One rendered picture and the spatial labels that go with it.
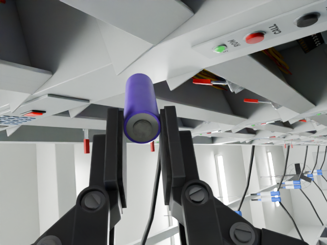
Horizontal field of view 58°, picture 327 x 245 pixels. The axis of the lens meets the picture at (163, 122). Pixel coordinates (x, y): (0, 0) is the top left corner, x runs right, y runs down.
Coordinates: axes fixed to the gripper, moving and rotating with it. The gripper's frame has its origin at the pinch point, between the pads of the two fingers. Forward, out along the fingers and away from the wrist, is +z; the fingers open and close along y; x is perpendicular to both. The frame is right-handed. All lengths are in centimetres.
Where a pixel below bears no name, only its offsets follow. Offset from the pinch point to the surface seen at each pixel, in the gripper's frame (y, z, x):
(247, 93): 34, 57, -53
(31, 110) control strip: -16.0, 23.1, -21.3
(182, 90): 11, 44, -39
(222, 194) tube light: 118, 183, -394
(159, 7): 1.7, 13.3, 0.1
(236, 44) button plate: 9.3, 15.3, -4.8
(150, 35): 1.1, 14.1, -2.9
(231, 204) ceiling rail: 100, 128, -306
